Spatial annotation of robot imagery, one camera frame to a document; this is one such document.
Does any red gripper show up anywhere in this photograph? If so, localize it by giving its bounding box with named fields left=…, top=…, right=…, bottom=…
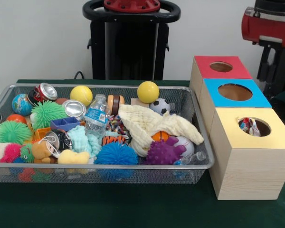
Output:
left=241, top=6, right=285, bottom=83

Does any multicoloured patterned cloth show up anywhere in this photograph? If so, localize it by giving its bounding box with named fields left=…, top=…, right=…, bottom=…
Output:
left=238, top=116, right=262, bottom=136

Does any wooden box with three holes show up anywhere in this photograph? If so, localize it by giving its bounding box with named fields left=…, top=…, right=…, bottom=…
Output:
left=189, top=56, right=285, bottom=200

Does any clear mesh bin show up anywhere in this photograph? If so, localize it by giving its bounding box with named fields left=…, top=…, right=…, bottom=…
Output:
left=0, top=83, right=215, bottom=185

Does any small soccer ball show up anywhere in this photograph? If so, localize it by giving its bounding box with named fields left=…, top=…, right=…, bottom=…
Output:
left=149, top=98, right=171, bottom=116

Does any smooth yellow ball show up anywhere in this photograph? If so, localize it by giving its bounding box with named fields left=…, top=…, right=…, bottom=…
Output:
left=137, top=81, right=160, bottom=104

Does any cream waffle cloth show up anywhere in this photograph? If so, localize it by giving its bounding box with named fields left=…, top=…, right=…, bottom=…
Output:
left=118, top=104, right=205, bottom=158

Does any purple spiky toy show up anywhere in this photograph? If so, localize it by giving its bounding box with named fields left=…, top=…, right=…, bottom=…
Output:
left=142, top=136, right=187, bottom=166

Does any blue spiky ball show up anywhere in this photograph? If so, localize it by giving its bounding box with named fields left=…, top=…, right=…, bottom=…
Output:
left=94, top=142, right=139, bottom=166

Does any yellow tennis-seam ball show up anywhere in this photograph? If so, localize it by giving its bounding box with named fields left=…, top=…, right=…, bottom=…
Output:
left=70, top=85, right=94, bottom=107

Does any silver drink can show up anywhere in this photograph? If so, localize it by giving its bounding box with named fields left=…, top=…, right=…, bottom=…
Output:
left=61, top=99, right=88, bottom=122

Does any dark green tablecloth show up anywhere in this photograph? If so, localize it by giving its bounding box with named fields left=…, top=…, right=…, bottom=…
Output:
left=0, top=79, right=285, bottom=228

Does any red drink can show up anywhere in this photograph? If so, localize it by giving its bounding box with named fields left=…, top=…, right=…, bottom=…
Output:
left=28, top=82, right=59, bottom=106

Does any green spiky ball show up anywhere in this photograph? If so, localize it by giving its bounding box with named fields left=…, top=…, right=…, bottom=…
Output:
left=31, top=100, right=69, bottom=131
left=0, top=120, right=33, bottom=145

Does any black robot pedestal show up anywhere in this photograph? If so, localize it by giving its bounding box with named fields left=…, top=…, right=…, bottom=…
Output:
left=82, top=0, right=181, bottom=81

